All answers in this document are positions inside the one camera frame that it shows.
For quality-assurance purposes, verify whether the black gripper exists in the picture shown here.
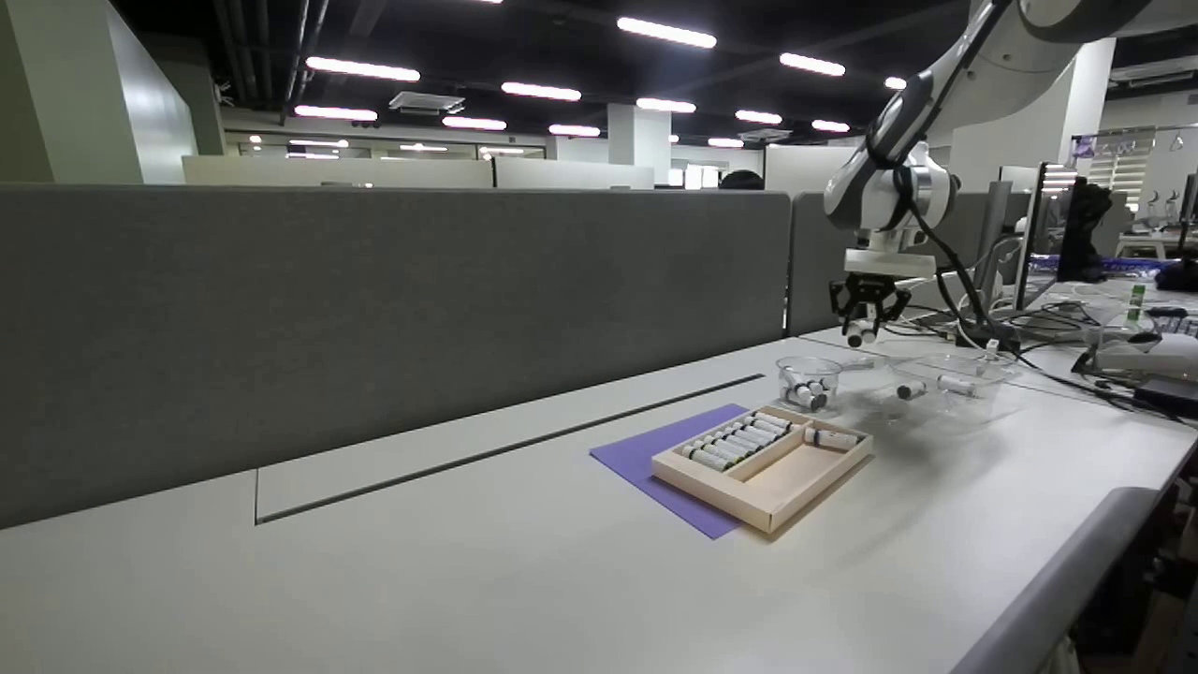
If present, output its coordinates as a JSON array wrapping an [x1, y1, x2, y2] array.
[[826, 271, 916, 353]]

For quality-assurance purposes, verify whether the short gray desk partition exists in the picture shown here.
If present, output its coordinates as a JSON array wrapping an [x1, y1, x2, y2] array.
[[787, 191, 1002, 337]]

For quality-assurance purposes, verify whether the clear glass bowl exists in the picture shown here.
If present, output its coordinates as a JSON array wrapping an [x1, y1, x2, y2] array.
[[771, 353, 842, 417]]

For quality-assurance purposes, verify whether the white cubicle partition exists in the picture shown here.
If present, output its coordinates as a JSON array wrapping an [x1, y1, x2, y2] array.
[[494, 152, 659, 195], [765, 142, 877, 197], [183, 152, 497, 191]]

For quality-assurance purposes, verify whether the slim dark monitor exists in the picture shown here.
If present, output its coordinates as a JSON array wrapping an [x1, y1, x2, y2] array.
[[1012, 157, 1056, 317]]

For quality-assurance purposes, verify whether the wooden compartment tray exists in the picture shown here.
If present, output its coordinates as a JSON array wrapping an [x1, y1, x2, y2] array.
[[649, 404, 877, 543]]

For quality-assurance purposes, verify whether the purple mat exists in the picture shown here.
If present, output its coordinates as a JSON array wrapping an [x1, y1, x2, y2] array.
[[587, 401, 751, 543]]

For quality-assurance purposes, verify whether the small clear plastic bottle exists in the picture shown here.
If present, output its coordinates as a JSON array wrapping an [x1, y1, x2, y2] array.
[[1124, 272, 1152, 332]]

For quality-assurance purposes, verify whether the ceiling air conditioner unit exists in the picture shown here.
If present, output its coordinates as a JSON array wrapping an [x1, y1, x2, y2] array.
[[386, 91, 468, 118]]

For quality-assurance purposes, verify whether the large gray desk partition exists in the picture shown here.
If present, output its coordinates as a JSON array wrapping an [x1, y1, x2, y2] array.
[[0, 185, 797, 530]]

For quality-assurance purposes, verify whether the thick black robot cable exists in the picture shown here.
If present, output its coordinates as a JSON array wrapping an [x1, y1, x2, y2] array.
[[898, 160, 1021, 356]]

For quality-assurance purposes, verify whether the tangled cable bundle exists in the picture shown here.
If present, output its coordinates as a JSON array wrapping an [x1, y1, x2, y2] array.
[[915, 297, 1108, 361]]

